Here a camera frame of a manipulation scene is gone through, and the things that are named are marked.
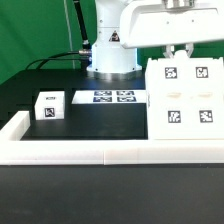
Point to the flat white tag base plate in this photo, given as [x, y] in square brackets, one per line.
[109, 96]

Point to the white cabinet door panel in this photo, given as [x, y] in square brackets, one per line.
[206, 100]
[167, 111]

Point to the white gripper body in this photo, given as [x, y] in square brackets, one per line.
[149, 23]

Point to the small white tagged cube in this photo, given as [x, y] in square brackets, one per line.
[50, 105]

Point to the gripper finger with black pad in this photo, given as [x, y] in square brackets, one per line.
[189, 48]
[168, 51]

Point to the white U-shaped fence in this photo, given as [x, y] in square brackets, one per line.
[15, 151]

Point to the white cabinet body box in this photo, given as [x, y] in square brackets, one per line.
[185, 98]

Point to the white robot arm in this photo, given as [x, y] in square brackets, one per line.
[109, 59]

